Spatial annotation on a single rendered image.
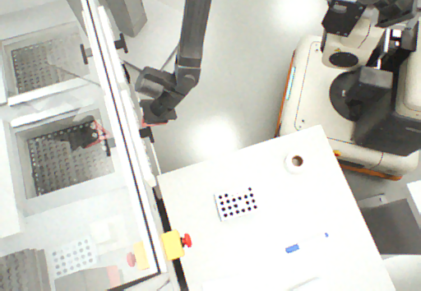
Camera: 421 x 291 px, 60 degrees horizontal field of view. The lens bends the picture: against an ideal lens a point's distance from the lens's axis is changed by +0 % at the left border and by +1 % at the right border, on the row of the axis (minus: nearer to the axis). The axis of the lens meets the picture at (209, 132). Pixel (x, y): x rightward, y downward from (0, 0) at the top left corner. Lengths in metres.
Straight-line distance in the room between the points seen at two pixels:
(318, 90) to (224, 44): 0.69
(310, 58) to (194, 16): 1.19
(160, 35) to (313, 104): 1.00
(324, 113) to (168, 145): 0.84
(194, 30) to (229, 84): 1.30
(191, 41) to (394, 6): 0.48
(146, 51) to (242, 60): 0.57
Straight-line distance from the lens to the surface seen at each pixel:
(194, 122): 2.06
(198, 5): 0.85
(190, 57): 0.89
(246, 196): 1.18
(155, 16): 2.36
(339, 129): 1.85
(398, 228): 1.59
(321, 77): 1.93
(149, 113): 1.02
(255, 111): 2.09
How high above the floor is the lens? 1.93
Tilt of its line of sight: 72 degrees down
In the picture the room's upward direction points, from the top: straight up
